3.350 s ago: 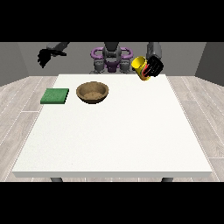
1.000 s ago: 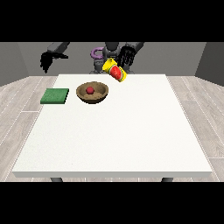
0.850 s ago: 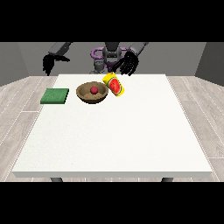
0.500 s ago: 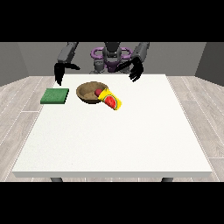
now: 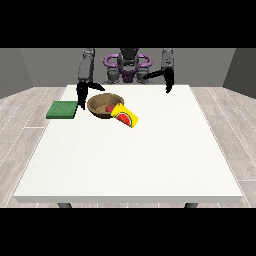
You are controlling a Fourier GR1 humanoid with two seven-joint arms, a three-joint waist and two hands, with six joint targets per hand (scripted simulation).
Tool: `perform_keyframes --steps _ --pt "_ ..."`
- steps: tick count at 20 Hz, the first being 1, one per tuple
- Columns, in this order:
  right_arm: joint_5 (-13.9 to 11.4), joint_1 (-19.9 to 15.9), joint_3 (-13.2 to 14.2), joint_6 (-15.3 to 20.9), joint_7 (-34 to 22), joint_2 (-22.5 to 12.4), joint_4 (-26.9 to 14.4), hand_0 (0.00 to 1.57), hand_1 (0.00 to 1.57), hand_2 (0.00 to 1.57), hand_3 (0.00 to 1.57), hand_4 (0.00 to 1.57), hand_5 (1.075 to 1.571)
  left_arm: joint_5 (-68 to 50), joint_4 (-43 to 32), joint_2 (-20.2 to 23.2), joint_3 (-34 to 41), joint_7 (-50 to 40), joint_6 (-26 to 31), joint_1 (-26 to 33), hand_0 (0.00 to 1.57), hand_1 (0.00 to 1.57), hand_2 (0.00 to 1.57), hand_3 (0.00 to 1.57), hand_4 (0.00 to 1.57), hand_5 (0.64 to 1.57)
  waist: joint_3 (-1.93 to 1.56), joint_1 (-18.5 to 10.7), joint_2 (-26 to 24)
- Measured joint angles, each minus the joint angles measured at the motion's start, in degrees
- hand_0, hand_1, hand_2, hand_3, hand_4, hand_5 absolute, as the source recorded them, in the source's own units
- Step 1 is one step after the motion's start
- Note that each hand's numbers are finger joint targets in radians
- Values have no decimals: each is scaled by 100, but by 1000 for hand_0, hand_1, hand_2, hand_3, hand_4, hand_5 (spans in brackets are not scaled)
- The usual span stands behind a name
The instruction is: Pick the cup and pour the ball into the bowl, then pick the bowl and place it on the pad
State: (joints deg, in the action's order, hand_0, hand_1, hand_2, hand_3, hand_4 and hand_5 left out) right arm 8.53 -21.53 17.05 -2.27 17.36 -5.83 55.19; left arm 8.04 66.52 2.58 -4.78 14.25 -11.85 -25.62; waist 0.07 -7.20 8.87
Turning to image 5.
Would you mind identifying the grey robot trunk purple rings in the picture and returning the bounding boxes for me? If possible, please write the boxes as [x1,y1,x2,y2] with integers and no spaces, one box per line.
[101,48,155,86]

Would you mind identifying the yellow cup with melon print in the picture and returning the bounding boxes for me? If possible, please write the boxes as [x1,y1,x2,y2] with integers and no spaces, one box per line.
[110,102,139,129]

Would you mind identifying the green square pad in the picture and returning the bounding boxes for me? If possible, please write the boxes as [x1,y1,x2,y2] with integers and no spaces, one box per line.
[45,100,79,120]

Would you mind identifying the brown wooden bowl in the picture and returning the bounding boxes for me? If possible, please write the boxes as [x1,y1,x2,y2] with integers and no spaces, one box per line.
[86,92,126,120]

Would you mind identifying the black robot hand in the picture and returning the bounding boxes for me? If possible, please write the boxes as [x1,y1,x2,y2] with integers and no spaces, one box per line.
[142,67,176,94]
[76,80,106,111]

